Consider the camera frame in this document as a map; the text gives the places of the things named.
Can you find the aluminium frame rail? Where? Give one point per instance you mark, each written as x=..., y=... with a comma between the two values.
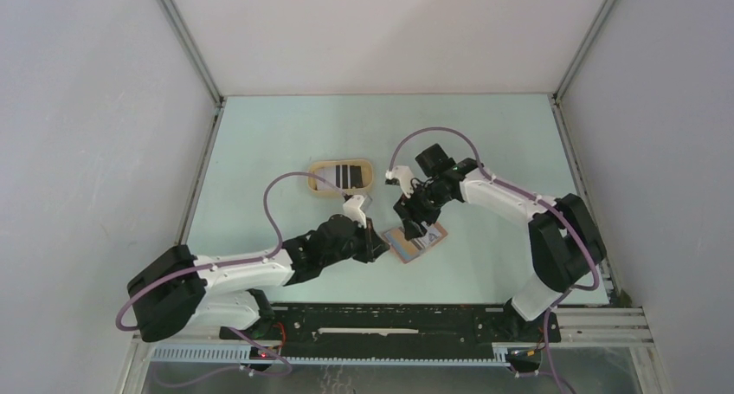
x=580, y=327

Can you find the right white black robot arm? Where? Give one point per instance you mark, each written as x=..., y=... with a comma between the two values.
x=565, y=242

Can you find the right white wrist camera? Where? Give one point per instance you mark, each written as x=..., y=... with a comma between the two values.
x=402, y=176

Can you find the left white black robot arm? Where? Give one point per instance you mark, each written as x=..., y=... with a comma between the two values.
x=180, y=291

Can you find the black card in tray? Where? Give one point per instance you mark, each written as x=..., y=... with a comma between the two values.
x=350, y=176

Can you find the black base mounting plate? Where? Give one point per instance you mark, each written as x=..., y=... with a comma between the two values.
x=419, y=332

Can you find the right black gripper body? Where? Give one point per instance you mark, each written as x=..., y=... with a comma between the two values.
x=425, y=202

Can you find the beige oval card tray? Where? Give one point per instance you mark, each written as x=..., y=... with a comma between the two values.
x=367, y=170

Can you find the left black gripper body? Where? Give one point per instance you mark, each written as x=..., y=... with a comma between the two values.
x=359, y=246

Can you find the brown leather card holder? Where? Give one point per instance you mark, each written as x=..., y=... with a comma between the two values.
x=408, y=250

